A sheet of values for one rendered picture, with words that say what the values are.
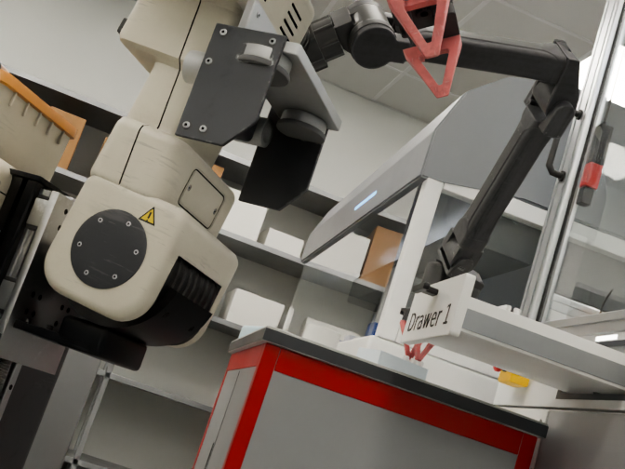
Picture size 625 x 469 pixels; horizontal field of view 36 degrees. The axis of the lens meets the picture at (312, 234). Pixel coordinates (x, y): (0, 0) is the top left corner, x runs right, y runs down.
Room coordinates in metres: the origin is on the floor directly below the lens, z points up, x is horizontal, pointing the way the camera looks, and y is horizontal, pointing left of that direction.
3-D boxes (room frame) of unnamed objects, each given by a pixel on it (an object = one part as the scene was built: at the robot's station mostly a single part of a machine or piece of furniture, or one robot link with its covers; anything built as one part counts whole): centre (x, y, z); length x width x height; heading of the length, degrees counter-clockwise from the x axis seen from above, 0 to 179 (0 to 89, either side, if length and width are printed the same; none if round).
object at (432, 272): (1.94, -0.28, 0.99); 0.07 x 0.06 x 0.07; 118
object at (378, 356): (1.95, -0.24, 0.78); 0.12 x 0.08 x 0.04; 117
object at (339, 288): (3.48, -0.69, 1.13); 1.78 x 1.14 x 0.45; 7
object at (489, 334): (1.72, -0.46, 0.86); 0.40 x 0.26 x 0.06; 97
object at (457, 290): (1.69, -0.26, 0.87); 0.29 x 0.02 x 0.11; 7
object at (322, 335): (1.88, -0.08, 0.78); 0.07 x 0.07 x 0.04
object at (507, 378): (2.06, -0.51, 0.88); 0.07 x 0.05 x 0.07; 7
